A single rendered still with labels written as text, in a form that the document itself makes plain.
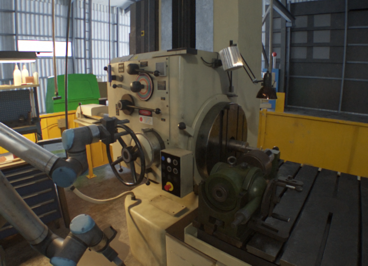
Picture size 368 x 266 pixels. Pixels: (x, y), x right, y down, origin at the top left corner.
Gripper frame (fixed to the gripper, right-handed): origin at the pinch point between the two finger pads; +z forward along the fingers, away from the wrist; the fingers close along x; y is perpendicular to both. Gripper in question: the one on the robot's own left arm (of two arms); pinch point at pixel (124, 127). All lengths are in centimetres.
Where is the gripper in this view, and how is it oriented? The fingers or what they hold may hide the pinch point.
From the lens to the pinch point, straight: 120.1
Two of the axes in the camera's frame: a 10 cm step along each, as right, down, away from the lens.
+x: -1.5, 9.3, 3.4
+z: 6.5, -1.7, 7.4
